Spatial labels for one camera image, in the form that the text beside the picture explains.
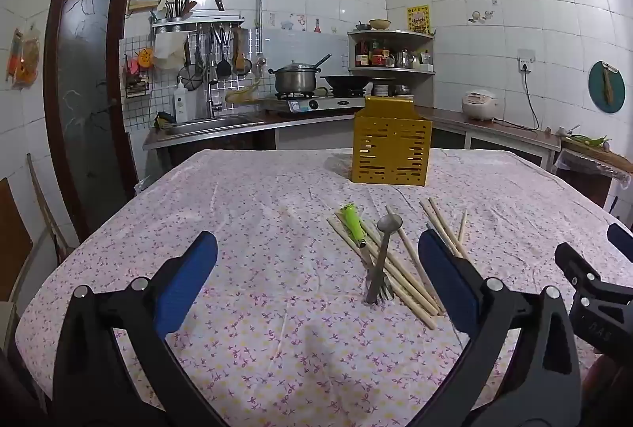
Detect yellow wall poster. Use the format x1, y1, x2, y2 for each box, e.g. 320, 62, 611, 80
407, 5, 431, 33

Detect group of wooden chopsticks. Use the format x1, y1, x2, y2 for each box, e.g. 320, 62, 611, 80
326, 197, 468, 331

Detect orange hanging bags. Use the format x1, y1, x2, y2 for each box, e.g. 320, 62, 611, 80
6, 25, 40, 89

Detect steel cooking pot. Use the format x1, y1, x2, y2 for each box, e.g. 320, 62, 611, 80
268, 60, 318, 94

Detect cup of kitchen utensils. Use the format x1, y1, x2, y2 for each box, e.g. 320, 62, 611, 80
163, 0, 199, 19

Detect corner shelf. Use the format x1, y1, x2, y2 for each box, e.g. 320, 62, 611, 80
347, 28, 437, 99

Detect wooden cutting board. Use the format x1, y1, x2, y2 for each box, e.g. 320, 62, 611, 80
561, 135, 633, 175

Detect black power cord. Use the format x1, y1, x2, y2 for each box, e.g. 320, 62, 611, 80
495, 67, 541, 132

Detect floral tablecloth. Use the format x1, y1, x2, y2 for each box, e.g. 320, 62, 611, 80
15, 147, 633, 427

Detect brown hanging wooden spatula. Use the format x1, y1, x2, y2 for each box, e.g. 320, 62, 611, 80
232, 28, 250, 74

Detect yellow perforated utensil holder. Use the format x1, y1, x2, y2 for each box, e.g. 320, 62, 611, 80
350, 95, 433, 187

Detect brown hanging utensil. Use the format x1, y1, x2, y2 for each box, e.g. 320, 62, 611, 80
601, 63, 617, 104

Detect teal round board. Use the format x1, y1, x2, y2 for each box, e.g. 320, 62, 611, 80
588, 60, 626, 114

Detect white soap bottle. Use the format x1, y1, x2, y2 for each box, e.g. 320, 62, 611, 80
173, 81, 190, 121

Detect row of sauce jars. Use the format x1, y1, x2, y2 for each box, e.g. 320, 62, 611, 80
355, 40, 391, 66

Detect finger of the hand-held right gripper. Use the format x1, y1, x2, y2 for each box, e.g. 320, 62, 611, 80
607, 223, 633, 250
554, 241, 606, 295

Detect steel kitchen sink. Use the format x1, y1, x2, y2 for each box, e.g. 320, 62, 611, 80
165, 115, 268, 137

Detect metal faucet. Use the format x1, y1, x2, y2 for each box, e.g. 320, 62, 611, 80
205, 83, 223, 118

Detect hanging wire strainer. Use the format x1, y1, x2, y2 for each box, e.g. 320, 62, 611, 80
178, 63, 205, 90

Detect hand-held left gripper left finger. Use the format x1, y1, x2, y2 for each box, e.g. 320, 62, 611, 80
52, 230, 233, 427

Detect gas stove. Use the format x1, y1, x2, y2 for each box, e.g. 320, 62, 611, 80
262, 91, 367, 114

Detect black wok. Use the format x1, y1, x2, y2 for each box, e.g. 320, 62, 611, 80
320, 75, 371, 92

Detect yellow hose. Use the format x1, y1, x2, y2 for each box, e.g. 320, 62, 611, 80
225, 78, 263, 104

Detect small wire basket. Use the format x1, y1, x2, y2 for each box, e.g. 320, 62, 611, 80
125, 78, 152, 100

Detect white hanging cloth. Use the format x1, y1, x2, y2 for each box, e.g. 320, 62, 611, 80
153, 32, 188, 70

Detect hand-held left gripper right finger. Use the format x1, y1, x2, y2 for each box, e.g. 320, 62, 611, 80
390, 229, 582, 427

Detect white rice cooker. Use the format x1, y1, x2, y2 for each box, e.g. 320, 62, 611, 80
461, 91, 498, 121

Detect white wire grid panel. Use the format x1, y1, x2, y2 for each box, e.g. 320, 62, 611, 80
121, 34, 159, 131

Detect metal spoon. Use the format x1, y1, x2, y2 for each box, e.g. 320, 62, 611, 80
365, 214, 404, 305

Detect metal wall rack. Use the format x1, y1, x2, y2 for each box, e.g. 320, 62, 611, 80
151, 14, 245, 32

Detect brown frosted glass door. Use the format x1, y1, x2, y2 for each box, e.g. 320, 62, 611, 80
44, 0, 139, 244

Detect green handled fork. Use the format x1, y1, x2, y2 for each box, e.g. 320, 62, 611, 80
339, 204, 396, 304

